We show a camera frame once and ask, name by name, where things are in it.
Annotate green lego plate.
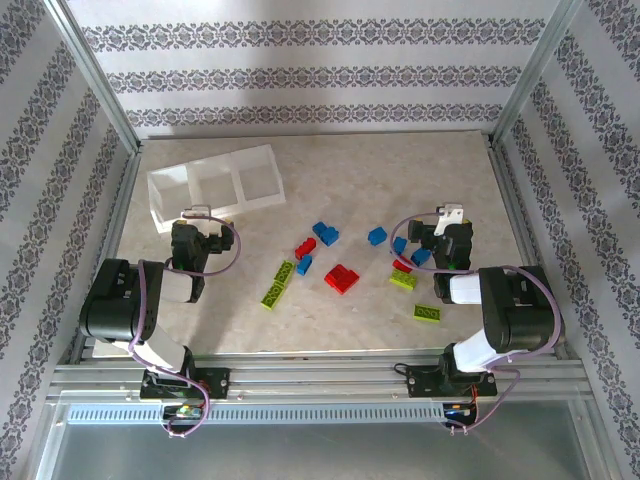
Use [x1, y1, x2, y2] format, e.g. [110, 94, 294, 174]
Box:
[260, 283, 285, 312]
[413, 303, 443, 324]
[389, 268, 418, 292]
[273, 259, 297, 289]

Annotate white three-compartment plastic container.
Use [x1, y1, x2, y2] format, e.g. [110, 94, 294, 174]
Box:
[146, 143, 287, 234]

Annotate large blue lego brick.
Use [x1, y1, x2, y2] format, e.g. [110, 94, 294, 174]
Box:
[312, 221, 340, 247]

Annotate grey metal shelf panel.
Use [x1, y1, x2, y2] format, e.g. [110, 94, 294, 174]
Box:
[29, 399, 621, 480]

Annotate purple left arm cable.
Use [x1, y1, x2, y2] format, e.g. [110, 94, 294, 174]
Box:
[128, 212, 244, 440]

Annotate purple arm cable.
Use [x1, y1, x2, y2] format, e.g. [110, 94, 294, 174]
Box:
[128, 212, 244, 440]
[389, 209, 564, 436]

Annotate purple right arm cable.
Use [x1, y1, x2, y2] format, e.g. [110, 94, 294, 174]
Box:
[389, 209, 564, 436]

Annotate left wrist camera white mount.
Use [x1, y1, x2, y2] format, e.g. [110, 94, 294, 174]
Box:
[180, 203, 214, 224]

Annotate aluminium right side rail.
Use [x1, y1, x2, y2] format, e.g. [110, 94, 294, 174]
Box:
[487, 139, 581, 361]

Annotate aluminium left side rail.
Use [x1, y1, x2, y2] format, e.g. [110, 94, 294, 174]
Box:
[69, 147, 144, 364]

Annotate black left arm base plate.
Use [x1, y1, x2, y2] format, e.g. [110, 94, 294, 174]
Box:
[139, 367, 232, 401]

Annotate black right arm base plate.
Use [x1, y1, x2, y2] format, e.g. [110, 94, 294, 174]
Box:
[404, 364, 499, 400]

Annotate aluminium front frame rail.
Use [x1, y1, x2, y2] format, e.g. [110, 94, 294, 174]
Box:
[47, 349, 594, 399]

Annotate aluminium right frame post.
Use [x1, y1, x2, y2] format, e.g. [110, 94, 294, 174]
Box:
[489, 0, 584, 146]

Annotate aluminium frame post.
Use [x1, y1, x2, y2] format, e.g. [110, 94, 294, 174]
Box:
[489, 0, 584, 146]
[42, 0, 144, 156]

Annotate grey slotted cable duct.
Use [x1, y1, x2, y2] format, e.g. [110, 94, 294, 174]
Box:
[64, 402, 449, 426]

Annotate aluminium left frame post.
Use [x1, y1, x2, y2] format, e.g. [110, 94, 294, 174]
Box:
[42, 0, 144, 156]

